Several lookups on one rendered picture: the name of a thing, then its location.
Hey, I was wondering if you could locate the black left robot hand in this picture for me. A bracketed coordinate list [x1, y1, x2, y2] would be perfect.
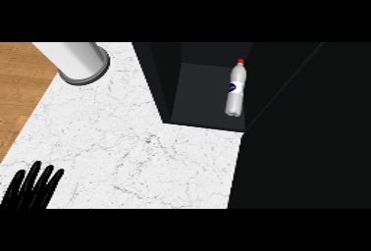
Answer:
[0, 160, 65, 210]

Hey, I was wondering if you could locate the dark grey cabinet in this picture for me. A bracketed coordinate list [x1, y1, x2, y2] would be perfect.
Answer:
[132, 41, 258, 133]

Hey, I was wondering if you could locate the clear water bottle red cap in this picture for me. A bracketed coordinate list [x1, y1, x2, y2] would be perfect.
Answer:
[224, 58, 249, 118]

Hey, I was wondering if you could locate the dark grey cabinet door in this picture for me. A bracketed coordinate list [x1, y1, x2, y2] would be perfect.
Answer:
[227, 41, 371, 210]

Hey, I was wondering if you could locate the white cylinder with grey base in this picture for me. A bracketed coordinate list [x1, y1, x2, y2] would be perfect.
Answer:
[31, 41, 111, 86]

